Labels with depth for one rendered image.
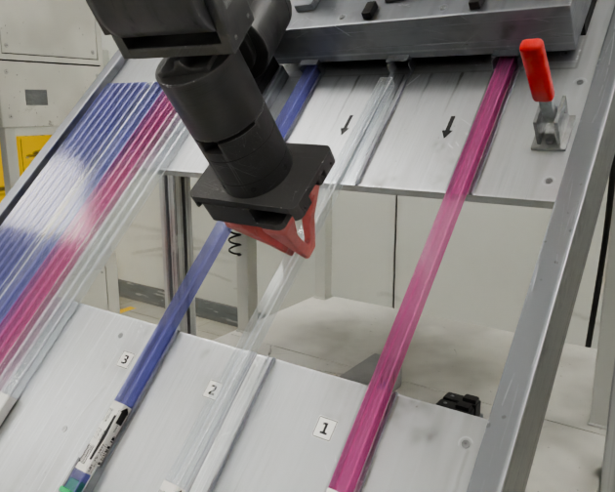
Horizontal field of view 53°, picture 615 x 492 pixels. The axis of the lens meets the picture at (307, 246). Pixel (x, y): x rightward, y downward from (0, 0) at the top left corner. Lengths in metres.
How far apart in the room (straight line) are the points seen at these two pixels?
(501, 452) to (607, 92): 0.31
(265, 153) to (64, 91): 1.46
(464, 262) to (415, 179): 1.85
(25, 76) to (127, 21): 1.42
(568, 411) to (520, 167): 0.54
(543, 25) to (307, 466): 0.41
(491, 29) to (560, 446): 0.55
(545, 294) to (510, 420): 0.09
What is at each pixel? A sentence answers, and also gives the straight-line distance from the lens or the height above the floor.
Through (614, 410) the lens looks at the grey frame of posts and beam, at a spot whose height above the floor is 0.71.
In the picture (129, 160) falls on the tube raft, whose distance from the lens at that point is 0.78.
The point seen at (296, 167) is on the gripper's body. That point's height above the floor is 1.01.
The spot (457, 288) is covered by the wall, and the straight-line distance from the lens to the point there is 2.44.
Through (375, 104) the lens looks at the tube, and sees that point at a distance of 0.63.
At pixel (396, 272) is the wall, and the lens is 2.53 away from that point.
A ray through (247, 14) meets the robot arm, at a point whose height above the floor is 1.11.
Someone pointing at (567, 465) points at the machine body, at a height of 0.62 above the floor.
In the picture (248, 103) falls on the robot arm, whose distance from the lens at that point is 0.42.
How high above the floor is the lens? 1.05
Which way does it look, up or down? 13 degrees down
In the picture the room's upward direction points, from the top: straight up
